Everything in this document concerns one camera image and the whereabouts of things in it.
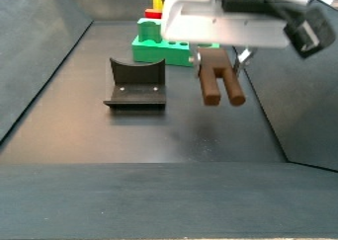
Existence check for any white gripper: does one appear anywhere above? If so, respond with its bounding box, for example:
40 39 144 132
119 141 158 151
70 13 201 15
160 0 318 78

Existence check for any brown square-circle object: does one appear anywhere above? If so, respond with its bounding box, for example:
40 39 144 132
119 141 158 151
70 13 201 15
198 47 246 107

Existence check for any dark curved fixture stand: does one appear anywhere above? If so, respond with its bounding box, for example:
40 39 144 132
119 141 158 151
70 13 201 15
103 58 167 108

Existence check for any green shape-sorter base block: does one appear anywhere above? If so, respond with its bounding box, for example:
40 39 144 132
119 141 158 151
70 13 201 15
131 17 222 68

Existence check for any green notched block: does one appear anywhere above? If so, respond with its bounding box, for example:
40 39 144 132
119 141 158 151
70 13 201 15
138 18 163 43

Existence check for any red block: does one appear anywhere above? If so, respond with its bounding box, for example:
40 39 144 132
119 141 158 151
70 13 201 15
144 9 163 19

